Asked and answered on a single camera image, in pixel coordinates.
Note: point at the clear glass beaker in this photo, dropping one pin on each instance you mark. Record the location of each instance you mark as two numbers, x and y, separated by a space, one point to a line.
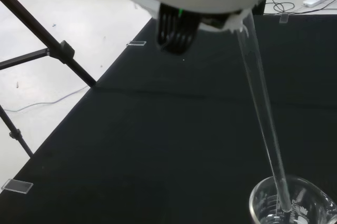
310 203

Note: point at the clear plastic cloth clip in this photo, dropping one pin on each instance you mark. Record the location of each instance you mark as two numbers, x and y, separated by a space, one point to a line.
17 185
136 43
283 18

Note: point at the black bench cloth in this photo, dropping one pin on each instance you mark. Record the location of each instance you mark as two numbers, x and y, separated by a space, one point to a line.
158 142

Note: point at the black camera tripod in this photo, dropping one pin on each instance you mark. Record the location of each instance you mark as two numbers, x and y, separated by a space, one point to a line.
67 50

